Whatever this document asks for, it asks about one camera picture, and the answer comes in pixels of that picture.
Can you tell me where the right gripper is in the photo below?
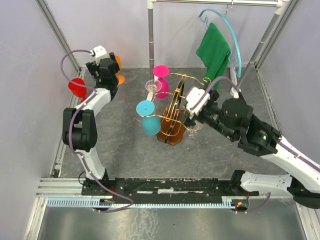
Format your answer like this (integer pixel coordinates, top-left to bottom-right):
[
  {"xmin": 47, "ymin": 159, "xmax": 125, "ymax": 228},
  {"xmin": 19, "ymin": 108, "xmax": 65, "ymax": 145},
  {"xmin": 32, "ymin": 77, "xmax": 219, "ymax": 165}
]
[{"xmin": 179, "ymin": 80, "xmax": 237, "ymax": 140}]

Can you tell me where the orange wine glass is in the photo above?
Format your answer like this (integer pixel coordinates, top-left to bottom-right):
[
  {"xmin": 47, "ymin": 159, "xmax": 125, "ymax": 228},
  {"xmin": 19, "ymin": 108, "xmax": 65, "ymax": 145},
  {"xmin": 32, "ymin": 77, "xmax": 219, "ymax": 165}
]
[{"xmin": 107, "ymin": 52, "xmax": 125, "ymax": 86}]

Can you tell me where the red wine glass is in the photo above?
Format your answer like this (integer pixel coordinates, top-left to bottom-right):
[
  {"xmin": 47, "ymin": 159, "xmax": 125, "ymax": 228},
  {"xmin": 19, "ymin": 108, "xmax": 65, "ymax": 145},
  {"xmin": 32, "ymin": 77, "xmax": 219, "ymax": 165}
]
[{"xmin": 68, "ymin": 77, "xmax": 87, "ymax": 103}]

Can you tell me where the pink wine glass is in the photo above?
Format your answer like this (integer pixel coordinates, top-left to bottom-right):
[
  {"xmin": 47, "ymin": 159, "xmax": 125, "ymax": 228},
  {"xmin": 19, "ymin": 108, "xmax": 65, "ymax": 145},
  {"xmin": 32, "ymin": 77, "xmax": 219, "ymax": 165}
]
[{"xmin": 152, "ymin": 65, "xmax": 170, "ymax": 100}]

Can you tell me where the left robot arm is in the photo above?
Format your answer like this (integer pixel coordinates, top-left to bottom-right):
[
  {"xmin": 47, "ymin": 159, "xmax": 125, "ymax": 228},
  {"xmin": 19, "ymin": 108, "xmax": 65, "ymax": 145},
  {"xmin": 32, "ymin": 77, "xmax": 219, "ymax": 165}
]
[{"xmin": 60, "ymin": 45, "xmax": 120, "ymax": 195}]

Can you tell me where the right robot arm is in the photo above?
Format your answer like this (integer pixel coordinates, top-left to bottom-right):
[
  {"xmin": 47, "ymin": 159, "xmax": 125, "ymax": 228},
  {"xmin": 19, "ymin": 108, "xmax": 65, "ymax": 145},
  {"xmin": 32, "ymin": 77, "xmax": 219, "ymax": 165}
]
[{"xmin": 183, "ymin": 87, "xmax": 320, "ymax": 210}]

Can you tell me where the clear wine glass front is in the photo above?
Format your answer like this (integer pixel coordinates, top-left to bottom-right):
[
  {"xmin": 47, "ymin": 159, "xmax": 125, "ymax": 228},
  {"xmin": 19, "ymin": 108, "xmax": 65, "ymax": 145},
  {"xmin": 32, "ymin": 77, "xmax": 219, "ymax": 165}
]
[{"xmin": 187, "ymin": 121, "xmax": 203, "ymax": 139}]

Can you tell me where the clear wine glass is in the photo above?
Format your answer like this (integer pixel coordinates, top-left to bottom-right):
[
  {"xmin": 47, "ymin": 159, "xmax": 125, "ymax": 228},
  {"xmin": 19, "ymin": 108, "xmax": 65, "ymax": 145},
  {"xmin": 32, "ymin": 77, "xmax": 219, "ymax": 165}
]
[
  {"xmin": 145, "ymin": 79, "xmax": 162, "ymax": 102},
  {"xmin": 187, "ymin": 121, "xmax": 203, "ymax": 139}
]

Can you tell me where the clear wine glass rear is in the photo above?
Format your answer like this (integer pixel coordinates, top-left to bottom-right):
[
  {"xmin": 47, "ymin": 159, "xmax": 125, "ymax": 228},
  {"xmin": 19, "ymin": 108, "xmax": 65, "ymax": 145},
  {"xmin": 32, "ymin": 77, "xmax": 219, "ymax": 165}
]
[{"xmin": 145, "ymin": 79, "xmax": 162, "ymax": 102}]

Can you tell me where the blue wine glass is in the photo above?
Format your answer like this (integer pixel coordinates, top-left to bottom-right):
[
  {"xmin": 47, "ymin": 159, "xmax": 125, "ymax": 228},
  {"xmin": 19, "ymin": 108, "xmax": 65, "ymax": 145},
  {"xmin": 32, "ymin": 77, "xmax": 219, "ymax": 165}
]
[{"xmin": 136, "ymin": 100, "xmax": 161, "ymax": 136}]

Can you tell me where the light blue clothes hanger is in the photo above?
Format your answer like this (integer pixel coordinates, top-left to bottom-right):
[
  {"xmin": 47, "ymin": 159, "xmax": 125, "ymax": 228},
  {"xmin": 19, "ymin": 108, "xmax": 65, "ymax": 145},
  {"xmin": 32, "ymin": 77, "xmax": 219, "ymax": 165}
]
[{"xmin": 198, "ymin": 8, "xmax": 243, "ymax": 78}]

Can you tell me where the green cloth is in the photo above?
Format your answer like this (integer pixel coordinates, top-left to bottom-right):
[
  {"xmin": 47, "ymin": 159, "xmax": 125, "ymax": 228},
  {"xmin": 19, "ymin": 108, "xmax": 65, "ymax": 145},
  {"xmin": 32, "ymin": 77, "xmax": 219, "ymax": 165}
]
[{"xmin": 196, "ymin": 23, "xmax": 231, "ymax": 85}]

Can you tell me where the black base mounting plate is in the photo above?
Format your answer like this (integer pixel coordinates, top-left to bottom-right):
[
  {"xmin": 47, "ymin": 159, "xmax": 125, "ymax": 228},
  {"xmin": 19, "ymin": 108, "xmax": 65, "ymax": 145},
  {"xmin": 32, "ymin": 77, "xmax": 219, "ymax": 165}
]
[{"xmin": 81, "ymin": 178, "xmax": 259, "ymax": 205}]

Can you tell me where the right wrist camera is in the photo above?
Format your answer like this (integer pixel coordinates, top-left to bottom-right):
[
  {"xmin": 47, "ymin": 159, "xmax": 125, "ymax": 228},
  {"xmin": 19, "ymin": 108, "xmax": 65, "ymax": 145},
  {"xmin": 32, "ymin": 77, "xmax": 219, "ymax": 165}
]
[{"xmin": 185, "ymin": 87, "xmax": 211, "ymax": 119}]

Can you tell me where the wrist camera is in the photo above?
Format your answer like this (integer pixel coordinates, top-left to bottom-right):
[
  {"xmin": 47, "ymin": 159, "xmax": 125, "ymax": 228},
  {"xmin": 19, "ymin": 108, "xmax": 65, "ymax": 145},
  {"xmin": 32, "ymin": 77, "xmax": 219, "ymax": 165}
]
[
  {"xmin": 185, "ymin": 87, "xmax": 211, "ymax": 119},
  {"xmin": 90, "ymin": 45, "xmax": 109, "ymax": 63}
]

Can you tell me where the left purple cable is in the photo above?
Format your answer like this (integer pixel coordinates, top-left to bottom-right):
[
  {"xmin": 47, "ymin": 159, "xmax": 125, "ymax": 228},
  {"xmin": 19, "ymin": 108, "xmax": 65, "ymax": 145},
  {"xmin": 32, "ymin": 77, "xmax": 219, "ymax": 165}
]
[{"xmin": 60, "ymin": 49, "xmax": 135, "ymax": 214}]

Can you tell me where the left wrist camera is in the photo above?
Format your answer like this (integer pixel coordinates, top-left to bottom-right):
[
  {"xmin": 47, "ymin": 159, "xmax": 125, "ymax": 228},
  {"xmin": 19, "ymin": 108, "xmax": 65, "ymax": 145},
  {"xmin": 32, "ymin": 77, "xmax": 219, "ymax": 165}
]
[{"xmin": 90, "ymin": 45, "xmax": 109, "ymax": 63}]

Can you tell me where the gold wire glass rack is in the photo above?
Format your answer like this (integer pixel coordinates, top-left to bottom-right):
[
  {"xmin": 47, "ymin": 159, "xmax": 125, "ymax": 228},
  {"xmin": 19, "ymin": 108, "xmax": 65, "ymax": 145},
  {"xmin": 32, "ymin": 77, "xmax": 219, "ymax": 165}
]
[{"xmin": 153, "ymin": 72, "xmax": 205, "ymax": 146}]

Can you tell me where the silver clothes rail stand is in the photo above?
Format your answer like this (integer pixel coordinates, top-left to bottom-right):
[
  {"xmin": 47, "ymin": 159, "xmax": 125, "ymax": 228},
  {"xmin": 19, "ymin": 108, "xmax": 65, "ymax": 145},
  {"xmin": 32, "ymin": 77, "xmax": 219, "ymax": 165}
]
[{"xmin": 147, "ymin": 0, "xmax": 290, "ymax": 97}]

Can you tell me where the light blue cable duct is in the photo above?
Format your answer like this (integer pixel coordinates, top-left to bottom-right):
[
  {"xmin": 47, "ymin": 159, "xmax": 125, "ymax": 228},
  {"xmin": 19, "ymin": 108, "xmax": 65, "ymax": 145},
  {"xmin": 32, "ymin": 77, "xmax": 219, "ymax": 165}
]
[{"xmin": 46, "ymin": 196, "xmax": 235, "ymax": 210}]

